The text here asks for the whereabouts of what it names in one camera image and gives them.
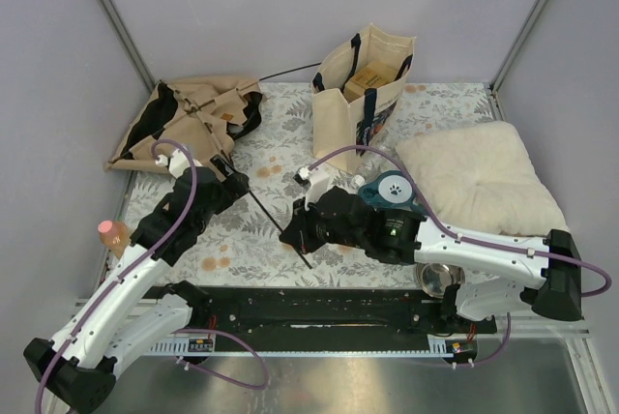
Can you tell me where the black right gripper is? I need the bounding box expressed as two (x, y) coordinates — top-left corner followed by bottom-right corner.
(280, 192), (367, 254)

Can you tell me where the beige fabric pet tent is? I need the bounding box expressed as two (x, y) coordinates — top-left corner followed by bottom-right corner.
(105, 75), (264, 173)

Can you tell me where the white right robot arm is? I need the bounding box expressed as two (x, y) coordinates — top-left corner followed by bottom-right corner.
(280, 188), (582, 333)

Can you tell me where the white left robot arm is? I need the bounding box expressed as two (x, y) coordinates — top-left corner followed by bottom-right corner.
(23, 157), (249, 413)

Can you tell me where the teal double pet bowl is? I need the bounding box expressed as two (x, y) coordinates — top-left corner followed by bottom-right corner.
(358, 170), (427, 215)

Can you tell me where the steel pet bowl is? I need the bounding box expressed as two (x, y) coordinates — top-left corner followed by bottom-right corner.
(415, 263), (465, 299)

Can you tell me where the floral patterned mat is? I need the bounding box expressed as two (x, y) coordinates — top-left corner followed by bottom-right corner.
(157, 82), (495, 289)

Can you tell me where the pink cap juice bottle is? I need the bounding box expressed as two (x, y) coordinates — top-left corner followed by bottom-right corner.
(98, 220), (131, 259)

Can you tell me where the cream canvas tote bag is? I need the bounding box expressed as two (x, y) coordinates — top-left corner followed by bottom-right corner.
(311, 24), (416, 159)

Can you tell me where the brown cardboard box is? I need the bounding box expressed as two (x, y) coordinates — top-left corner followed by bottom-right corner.
(343, 60), (398, 103)

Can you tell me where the cream fluffy pillow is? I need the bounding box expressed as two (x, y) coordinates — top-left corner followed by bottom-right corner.
(396, 121), (569, 236)

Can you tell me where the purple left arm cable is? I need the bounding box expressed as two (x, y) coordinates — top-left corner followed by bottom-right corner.
(33, 138), (271, 414)

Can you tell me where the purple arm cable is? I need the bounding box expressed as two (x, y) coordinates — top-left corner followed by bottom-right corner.
(294, 145), (613, 371)
(33, 138), (271, 414)

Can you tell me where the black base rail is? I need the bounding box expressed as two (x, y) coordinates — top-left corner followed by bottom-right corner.
(191, 286), (497, 338)

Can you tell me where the white slotted cable duct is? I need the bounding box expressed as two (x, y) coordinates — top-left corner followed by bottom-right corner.
(145, 328), (450, 358)

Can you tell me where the aluminium frame rail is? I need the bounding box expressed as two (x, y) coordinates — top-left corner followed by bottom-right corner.
(70, 299), (592, 340)

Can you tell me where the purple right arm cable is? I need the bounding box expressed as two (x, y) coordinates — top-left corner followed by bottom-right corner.
(294, 145), (613, 371)

